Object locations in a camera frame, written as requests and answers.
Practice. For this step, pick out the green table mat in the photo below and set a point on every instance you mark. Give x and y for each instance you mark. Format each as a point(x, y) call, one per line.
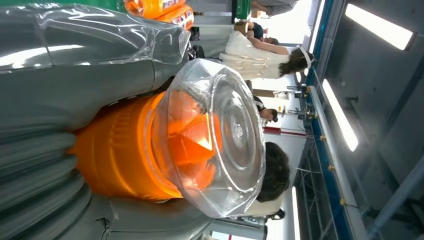
point(99, 4)

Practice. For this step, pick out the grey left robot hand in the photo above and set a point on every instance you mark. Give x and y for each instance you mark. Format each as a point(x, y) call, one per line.
point(82, 76)

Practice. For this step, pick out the long ceiling light panel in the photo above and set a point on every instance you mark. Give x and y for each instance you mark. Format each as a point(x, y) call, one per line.
point(341, 116)
point(377, 26)
point(295, 215)

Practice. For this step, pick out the red bar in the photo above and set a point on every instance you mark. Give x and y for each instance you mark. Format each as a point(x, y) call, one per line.
point(285, 132)

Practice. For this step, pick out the white ceiling pipe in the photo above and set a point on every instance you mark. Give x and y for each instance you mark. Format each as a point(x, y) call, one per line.
point(334, 159)

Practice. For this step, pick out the person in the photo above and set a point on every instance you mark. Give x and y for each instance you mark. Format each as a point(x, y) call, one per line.
point(256, 31)
point(251, 63)
point(268, 114)
point(275, 172)

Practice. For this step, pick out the blue ceiling beam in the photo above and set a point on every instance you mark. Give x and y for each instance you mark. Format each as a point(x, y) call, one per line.
point(326, 165)

